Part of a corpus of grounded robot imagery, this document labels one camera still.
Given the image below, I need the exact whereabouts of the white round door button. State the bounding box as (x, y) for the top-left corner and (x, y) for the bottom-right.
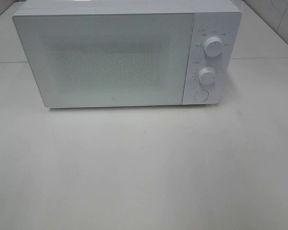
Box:
(194, 90), (209, 102)

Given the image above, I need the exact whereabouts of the white timer knob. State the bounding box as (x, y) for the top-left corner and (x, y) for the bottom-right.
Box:
(198, 67), (216, 85)

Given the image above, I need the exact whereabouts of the white microwave door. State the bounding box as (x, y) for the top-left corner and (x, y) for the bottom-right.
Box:
(13, 13), (193, 108)

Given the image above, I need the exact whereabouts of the upper white power knob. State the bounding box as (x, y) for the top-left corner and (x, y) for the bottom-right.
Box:
(203, 35), (224, 58)

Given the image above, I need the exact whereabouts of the white microwave oven body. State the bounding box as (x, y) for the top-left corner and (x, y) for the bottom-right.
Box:
(12, 0), (242, 107)

